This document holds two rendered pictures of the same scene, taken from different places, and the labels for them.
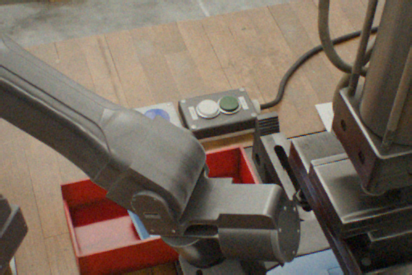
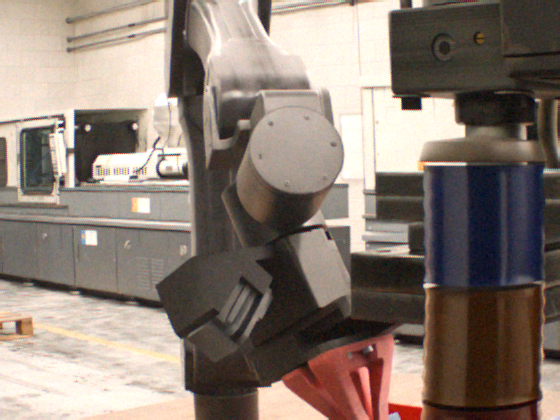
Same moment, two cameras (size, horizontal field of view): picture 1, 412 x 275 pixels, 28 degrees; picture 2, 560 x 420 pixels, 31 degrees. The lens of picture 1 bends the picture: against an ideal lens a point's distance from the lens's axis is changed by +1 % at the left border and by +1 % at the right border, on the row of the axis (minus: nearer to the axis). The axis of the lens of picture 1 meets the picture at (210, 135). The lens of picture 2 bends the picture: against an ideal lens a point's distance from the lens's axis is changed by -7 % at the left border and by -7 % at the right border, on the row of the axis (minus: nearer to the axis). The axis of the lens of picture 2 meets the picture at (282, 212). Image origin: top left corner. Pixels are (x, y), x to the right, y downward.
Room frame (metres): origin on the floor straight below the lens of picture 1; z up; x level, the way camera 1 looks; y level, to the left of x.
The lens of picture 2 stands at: (0.14, -0.64, 1.19)
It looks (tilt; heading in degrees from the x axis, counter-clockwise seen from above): 3 degrees down; 64
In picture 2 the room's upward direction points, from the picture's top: 1 degrees counter-clockwise
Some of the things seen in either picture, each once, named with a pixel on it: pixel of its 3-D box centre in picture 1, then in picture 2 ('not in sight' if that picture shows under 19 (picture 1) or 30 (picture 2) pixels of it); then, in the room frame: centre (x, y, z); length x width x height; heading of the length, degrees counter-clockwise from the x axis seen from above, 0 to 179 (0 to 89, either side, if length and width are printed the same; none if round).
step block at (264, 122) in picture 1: (271, 151); not in sight; (0.74, -0.09, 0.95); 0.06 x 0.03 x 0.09; 20
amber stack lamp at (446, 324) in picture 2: not in sight; (483, 338); (0.33, -0.40, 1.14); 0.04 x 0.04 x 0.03
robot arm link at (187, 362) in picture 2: not in sight; (228, 361); (0.52, 0.25, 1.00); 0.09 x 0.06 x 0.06; 164
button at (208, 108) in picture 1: (208, 111); not in sight; (0.83, 0.01, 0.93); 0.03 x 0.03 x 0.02
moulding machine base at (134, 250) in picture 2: not in sight; (99, 237); (2.95, 8.87, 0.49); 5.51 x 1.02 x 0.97; 107
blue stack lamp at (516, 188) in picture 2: not in sight; (485, 221); (0.33, -0.40, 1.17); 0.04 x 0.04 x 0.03
